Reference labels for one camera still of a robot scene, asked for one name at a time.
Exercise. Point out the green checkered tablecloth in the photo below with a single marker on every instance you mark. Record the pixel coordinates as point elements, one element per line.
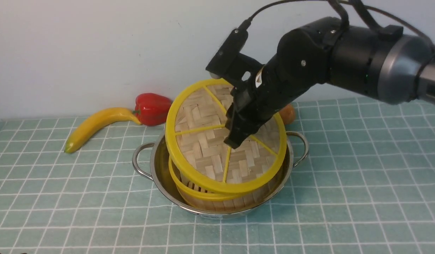
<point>367,187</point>

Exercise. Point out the yellow-rimmed bamboo steamer basket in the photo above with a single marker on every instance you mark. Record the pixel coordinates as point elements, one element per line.
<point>203,199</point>

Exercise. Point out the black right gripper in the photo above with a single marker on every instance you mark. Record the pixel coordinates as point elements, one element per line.
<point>300,62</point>

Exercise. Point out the brown potato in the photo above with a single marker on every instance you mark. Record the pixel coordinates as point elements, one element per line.
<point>288,114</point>

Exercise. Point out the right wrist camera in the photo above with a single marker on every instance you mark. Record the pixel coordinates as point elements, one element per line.
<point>231,65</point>

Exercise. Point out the yellow plastic banana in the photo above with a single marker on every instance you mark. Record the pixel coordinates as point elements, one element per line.
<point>96,122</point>

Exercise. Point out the red bell pepper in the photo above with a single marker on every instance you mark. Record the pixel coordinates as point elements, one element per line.
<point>152,109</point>

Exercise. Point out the woven bamboo steamer lid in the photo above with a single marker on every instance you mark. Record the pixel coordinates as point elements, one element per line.
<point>195,132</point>

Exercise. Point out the stainless steel pot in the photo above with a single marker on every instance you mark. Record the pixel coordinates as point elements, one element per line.
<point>159,173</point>

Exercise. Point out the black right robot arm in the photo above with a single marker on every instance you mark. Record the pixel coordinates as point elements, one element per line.
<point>385,65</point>

